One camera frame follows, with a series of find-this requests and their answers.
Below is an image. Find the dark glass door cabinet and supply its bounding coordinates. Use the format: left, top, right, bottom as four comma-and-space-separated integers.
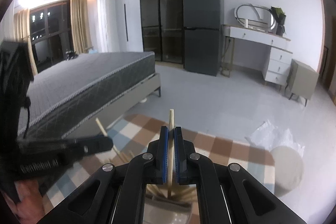
139, 0, 184, 64

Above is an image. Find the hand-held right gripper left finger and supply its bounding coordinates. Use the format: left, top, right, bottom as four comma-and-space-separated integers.
37, 126, 169, 224

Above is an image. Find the person's left hand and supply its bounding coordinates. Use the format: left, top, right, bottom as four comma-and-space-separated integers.
14, 179, 47, 222

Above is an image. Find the oval vanity mirror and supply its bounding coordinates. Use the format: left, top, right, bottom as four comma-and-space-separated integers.
234, 4, 278, 33

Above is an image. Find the white wardrobe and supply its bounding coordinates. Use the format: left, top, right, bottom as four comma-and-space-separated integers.
115, 0, 143, 52

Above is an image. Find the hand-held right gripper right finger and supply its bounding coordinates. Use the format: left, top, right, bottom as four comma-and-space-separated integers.
173, 126, 309, 224

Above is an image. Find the grey nightstand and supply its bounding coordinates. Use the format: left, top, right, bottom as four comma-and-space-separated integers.
286, 59, 319, 106

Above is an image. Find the grey white utensil holder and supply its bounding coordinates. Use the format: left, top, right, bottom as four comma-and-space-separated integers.
143, 198, 200, 224

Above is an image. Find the clear plastic bag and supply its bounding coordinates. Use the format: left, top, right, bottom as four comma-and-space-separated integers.
245, 120, 305, 159

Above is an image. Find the single wooden chopstick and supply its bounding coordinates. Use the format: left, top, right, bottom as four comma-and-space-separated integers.
167, 109, 175, 199
95, 118, 128, 163

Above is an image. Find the pale round object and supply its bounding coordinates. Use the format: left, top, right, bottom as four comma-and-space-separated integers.
270, 146, 305, 197

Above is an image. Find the dark grey refrigerator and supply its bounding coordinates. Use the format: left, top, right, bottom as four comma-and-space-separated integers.
182, 0, 225, 77

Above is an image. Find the beige curtain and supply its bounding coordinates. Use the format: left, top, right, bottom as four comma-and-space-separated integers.
13, 10, 38, 75
70, 0, 92, 55

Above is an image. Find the white vanity desk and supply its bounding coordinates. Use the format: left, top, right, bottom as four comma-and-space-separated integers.
222, 24, 293, 88

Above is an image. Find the dark window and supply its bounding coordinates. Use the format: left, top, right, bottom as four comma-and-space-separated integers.
29, 0, 74, 67

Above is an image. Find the checkered tablecloth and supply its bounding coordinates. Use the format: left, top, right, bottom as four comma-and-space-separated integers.
39, 114, 275, 224

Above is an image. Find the dark grey mattress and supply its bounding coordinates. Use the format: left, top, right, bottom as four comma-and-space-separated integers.
17, 52, 155, 139

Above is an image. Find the grey bed frame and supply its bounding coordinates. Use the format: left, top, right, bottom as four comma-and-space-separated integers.
66, 73, 161, 135

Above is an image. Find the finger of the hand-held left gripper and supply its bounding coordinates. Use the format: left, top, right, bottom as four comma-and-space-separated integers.
62, 134, 114, 161

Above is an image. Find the pile of wooden chopsticks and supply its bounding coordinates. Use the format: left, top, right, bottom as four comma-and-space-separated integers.
119, 150, 196, 208

